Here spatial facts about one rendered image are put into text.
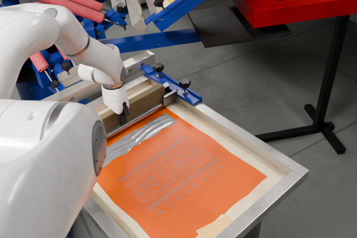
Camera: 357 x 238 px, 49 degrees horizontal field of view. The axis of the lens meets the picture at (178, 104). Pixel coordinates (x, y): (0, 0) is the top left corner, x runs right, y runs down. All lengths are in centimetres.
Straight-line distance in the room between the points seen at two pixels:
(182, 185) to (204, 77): 220
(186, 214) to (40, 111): 87
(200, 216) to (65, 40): 62
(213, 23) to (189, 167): 104
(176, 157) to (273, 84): 210
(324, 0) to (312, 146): 112
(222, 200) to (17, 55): 72
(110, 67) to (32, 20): 33
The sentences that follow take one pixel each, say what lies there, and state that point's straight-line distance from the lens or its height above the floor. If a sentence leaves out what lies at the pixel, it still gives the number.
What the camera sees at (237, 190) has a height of 96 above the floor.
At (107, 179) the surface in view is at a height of 96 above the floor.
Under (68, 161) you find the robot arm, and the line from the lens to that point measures 30.
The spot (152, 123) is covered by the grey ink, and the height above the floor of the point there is 96.
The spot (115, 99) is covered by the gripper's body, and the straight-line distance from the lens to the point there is 131.
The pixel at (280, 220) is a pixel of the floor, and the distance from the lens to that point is 238.
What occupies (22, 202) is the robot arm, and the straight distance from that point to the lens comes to 26.
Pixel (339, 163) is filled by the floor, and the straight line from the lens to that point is 275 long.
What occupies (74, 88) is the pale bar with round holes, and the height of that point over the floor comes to 104.
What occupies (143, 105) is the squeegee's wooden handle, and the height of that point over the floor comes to 102.
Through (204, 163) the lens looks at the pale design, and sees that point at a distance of 131.
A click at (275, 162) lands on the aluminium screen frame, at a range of 130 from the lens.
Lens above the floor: 191
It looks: 38 degrees down
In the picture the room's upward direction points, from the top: 3 degrees counter-clockwise
